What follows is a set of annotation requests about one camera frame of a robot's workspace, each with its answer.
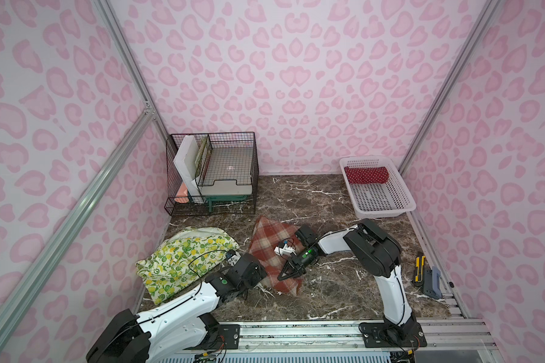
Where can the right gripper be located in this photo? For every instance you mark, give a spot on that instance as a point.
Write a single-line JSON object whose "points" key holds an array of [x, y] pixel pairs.
{"points": [[295, 264]]}

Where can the white foam board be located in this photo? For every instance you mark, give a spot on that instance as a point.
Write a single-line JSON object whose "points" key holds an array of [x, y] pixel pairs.
{"points": [[184, 162]]}

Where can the white tray in basket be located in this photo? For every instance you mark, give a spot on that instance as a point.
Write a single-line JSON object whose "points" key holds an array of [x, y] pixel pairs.
{"points": [[229, 172]]}

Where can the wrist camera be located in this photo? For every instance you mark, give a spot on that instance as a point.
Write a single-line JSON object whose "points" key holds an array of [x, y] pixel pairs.
{"points": [[232, 257], [285, 248]]}

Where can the green stand under tray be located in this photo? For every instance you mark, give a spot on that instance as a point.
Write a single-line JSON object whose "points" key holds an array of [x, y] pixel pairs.
{"points": [[215, 204]]}

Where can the green lemon print skirt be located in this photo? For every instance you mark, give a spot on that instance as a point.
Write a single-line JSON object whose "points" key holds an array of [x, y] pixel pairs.
{"points": [[182, 259]]}

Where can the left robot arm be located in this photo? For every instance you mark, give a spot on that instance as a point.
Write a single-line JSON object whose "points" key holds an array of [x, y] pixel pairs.
{"points": [[183, 324]]}

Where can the green book in basket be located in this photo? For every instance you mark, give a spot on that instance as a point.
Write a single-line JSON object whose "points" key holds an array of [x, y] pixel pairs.
{"points": [[203, 157]]}

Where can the yellow black utility knife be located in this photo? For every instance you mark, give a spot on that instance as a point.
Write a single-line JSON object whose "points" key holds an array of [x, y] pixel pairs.
{"points": [[419, 272]]}

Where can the aluminium front rail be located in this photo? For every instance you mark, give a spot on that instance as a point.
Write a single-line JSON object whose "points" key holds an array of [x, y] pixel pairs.
{"points": [[446, 340]]}

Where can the red plaid skirt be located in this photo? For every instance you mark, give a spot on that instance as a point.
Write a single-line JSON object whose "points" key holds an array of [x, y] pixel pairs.
{"points": [[266, 236]]}

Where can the white plastic basket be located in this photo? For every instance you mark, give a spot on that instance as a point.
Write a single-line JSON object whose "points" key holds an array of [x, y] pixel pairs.
{"points": [[376, 201]]}

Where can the red polka dot skirt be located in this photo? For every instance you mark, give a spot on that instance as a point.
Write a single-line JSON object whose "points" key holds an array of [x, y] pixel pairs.
{"points": [[364, 176]]}

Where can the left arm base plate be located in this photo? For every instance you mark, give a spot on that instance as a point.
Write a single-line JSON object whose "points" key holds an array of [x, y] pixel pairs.
{"points": [[218, 335]]}

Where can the black wire basket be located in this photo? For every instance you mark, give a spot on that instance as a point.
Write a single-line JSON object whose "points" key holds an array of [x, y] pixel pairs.
{"points": [[218, 140]]}

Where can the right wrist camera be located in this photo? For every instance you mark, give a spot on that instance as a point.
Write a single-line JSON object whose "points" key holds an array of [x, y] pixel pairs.
{"points": [[285, 248]]}

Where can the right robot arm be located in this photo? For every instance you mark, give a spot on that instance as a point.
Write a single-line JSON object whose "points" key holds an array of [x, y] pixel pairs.
{"points": [[378, 252]]}

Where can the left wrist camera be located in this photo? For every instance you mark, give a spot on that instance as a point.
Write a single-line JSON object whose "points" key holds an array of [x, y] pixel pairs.
{"points": [[232, 257]]}

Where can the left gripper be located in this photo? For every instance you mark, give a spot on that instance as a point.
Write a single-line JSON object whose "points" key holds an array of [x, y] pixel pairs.
{"points": [[256, 265]]}

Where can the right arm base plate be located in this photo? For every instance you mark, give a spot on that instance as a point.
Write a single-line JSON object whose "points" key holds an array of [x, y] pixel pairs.
{"points": [[385, 335]]}

